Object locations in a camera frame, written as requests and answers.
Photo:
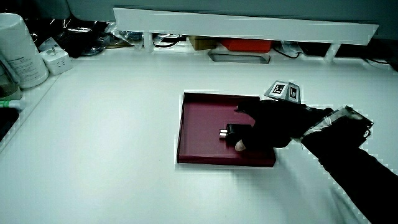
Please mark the black flat object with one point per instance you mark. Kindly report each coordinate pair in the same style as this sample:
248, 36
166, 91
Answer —
7, 121

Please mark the person's right hand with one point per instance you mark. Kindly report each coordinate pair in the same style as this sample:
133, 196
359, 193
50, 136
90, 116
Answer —
273, 124

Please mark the white cylindrical container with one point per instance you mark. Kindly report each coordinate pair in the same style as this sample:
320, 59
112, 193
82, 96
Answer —
20, 49

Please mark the orange box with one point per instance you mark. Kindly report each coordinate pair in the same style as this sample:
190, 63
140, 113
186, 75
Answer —
247, 45

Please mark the dark red square plate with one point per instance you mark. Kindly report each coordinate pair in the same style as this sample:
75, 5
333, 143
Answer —
202, 130

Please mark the white power adapter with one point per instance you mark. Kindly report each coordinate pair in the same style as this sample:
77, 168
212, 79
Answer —
57, 62

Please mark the black plastic bag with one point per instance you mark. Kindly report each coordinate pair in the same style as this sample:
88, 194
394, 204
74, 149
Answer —
74, 39

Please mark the brown cardboard box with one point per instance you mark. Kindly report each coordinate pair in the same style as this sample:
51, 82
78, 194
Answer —
202, 43

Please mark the clear plastic bag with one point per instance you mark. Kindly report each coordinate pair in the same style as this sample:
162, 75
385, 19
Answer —
126, 35

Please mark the white desk shelf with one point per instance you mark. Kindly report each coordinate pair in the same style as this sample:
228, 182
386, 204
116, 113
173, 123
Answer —
236, 26

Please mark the green and white pen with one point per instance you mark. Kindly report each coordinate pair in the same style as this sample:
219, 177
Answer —
11, 104

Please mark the glass jar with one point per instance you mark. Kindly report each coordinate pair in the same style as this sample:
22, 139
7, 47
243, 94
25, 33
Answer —
7, 87

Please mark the grey flat tray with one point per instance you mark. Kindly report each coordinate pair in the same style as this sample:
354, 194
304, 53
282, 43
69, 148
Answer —
237, 58

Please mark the black charger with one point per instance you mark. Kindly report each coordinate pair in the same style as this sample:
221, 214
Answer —
237, 129

